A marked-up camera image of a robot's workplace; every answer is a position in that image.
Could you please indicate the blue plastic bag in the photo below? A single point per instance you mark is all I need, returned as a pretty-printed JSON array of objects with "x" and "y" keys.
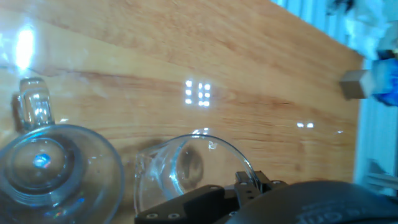
[{"x": 387, "y": 82}]

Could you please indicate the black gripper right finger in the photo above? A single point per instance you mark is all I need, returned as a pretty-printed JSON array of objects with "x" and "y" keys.
[{"x": 267, "y": 185}]

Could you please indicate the white plastic bag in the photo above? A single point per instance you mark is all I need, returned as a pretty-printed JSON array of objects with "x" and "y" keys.
[{"x": 370, "y": 28}]

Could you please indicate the glossy wooden board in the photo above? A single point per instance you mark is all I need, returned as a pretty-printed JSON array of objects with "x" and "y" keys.
[{"x": 202, "y": 46}]

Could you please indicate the clear glass cup with spout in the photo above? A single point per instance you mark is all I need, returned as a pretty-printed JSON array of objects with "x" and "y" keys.
[{"x": 155, "y": 174}]

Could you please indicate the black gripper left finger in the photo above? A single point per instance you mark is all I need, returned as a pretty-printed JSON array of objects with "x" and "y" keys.
[{"x": 199, "y": 205}]

